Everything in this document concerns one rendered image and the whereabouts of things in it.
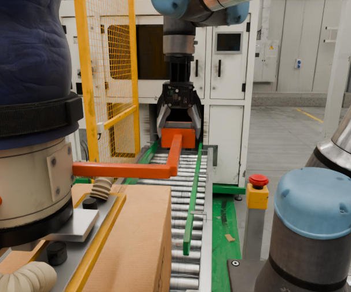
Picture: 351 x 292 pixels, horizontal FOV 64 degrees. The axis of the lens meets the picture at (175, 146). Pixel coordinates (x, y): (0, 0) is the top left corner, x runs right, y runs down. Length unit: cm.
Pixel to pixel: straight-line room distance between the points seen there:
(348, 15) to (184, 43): 289
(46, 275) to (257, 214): 80
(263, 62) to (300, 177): 874
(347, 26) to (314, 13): 649
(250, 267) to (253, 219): 47
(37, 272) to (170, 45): 50
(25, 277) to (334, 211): 39
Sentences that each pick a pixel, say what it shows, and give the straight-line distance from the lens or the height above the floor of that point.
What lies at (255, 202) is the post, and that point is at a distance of 105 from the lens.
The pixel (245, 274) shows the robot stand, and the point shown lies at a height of 104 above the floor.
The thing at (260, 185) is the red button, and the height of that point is 102.
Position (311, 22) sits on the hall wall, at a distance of 986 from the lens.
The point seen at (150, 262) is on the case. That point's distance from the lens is 77.
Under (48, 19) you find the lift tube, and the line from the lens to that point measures 45.
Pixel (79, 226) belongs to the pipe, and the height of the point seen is 117.
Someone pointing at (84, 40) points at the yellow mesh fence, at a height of 154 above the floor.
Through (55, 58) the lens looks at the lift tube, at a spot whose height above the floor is 144.
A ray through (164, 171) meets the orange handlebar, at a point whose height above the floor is 126.
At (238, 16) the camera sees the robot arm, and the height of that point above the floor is 152.
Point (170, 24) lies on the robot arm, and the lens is 67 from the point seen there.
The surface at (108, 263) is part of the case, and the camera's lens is 79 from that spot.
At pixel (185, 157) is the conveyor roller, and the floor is 55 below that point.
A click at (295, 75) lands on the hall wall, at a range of 973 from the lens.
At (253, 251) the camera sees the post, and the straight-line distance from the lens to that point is 116.
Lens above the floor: 144
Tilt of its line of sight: 17 degrees down
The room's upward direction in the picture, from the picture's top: straight up
